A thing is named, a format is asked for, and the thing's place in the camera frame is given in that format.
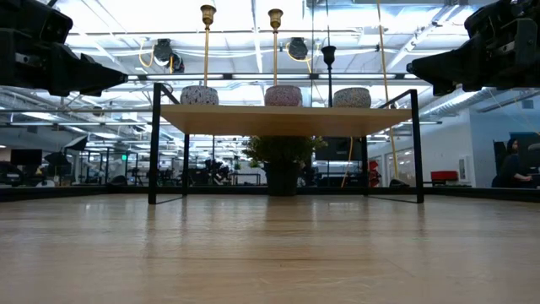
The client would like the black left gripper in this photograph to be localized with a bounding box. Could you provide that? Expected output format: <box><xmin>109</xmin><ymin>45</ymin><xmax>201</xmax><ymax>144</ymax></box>
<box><xmin>0</xmin><ymin>27</ymin><xmax>128</xmax><ymax>97</ymax></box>

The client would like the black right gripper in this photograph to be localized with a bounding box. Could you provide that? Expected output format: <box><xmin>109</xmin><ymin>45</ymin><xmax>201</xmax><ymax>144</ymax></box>
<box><xmin>407</xmin><ymin>16</ymin><xmax>540</xmax><ymax>96</ymax></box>

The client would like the teal patterned candle tin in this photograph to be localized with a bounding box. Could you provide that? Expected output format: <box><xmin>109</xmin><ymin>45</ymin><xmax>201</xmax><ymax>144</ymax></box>
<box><xmin>332</xmin><ymin>87</ymin><xmax>373</xmax><ymax>109</ymax></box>

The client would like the blue patterned candle tin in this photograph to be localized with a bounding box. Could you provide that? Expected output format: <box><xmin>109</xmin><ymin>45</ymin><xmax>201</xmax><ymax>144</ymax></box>
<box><xmin>180</xmin><ymin>84</ymin><xmax>220</xmax><ymax>106</ymax></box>

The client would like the black candlestick holder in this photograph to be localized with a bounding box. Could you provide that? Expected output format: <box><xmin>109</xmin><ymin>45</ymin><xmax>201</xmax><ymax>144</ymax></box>
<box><xmin>320</xmin><ymin>45</ymin><xmax>338</xmax><ymax>108</ymax></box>

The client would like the gold candlestick holder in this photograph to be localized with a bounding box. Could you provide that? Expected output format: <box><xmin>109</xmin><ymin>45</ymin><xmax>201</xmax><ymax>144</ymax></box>
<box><xmin>267</xmin><ymin>8</ymin><xmax>284</xmax><ymax>88</ymax></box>
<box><xmin>199</xmin><ymin>3</ymin><xmax>217</xmax><ymax>88</ymax></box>

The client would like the pink patterned candle tin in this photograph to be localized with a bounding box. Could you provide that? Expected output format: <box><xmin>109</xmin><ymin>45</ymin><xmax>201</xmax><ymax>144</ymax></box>
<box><xmin>264</xmin><ymin>84</ymin><xmax>304</xmax><ymax>107</ymax></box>

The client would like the red bench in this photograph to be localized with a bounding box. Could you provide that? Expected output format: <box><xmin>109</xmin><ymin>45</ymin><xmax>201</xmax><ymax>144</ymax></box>
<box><xmin>429</xmin><ymin>170</ymin><xmax>460</xmax><ymax>186</ymax></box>

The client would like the person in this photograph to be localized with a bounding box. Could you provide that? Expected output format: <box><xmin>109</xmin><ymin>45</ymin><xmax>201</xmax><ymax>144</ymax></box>
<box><xmin>491</xmin><ymin>138</ymin><xmax>535</xmax><ymax>189</ymax></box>

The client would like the wooden shelf with black legs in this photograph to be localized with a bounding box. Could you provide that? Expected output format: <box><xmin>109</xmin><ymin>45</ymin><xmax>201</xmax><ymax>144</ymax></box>
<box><xmin>147</xmin><ymin>82</ymin><xmax>425</xmax><ymax>205</ymax></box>

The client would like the green potted plant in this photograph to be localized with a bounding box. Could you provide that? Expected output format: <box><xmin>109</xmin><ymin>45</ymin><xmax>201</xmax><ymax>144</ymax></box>
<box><xmin>242</xmin><ymin>134</ymin><xmax>328</xmax><ymax>198</ymax></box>

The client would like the hanging orange cable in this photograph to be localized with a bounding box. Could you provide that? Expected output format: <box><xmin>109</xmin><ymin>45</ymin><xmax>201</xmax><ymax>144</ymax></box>
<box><xmin>375</xmin><ymin>0</ymin><xmax>400</xmax><ymax>179</ymax></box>

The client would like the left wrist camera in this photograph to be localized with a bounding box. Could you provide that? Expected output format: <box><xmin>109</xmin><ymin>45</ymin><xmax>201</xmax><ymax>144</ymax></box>
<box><xmin>0</xmin><ymin>0</ymin><xmax>74</xmax><ymax>43</ymax></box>

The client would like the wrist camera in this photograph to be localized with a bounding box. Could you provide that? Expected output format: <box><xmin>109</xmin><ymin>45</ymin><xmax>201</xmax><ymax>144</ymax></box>
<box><xmin>0</xmin><ymin>0</ymin><xmax>74</xmax><ymax>43</ymax></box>
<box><xmin>463</xmin><ymin>0</ymin><xmax>540</xmax><ymax>40</ymax></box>

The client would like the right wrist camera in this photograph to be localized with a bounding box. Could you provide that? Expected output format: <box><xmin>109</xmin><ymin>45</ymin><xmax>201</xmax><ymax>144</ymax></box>
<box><xmin>463</xmin><ymin>0</ymin><xmax>540</xmax><ymax>40</ymax></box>

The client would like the black ceiling cord reel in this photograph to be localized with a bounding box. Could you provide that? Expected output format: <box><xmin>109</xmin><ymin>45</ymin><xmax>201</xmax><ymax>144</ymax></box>
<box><xmin>153</xmin><ymin>37</ymin><xmax>186</xmax><ymax>74</ymax></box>
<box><xmin>288</xmin><ymin>36</ymin><xmax>310</xmax><ymax>61</ymax></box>

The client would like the black metal table frame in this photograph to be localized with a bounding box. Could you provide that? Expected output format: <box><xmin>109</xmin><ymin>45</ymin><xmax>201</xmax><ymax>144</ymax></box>
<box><xmin>0</xmin><ymin>184</ymin><xmax>540</xmax><ymax>203</ymax></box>

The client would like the black wall screen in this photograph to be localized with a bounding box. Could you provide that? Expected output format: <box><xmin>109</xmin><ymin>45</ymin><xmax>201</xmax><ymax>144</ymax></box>
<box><xmin>314</xmin><ymin>137</ymin><xmax>364</xmax><ymax>162</ymax></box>

